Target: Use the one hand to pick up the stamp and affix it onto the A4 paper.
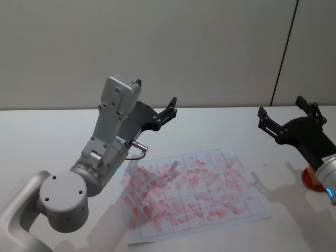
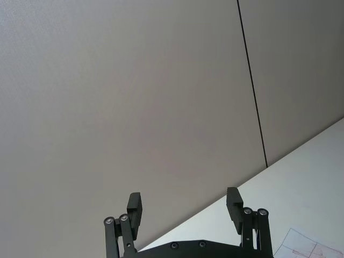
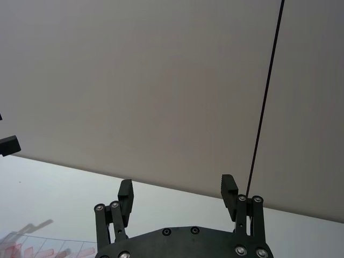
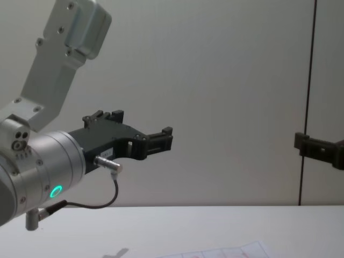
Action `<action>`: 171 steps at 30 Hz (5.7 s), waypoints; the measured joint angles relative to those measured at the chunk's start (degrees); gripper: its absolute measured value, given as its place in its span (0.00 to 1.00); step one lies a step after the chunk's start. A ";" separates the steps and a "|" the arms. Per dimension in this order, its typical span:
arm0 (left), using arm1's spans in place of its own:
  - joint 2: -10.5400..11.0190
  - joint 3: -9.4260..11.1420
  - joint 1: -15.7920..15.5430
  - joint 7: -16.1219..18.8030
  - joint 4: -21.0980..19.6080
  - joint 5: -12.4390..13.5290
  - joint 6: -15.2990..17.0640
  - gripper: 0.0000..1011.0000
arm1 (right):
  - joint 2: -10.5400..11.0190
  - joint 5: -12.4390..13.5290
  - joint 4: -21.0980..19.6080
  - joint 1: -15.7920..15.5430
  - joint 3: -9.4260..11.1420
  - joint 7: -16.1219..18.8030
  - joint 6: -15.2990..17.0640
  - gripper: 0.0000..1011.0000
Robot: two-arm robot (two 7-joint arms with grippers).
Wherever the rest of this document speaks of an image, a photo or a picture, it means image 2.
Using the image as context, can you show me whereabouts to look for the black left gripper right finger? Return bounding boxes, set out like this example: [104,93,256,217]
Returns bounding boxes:
[226,187,274,258]

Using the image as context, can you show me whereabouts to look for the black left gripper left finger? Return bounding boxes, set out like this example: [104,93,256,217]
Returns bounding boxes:
[103,191,144,258]

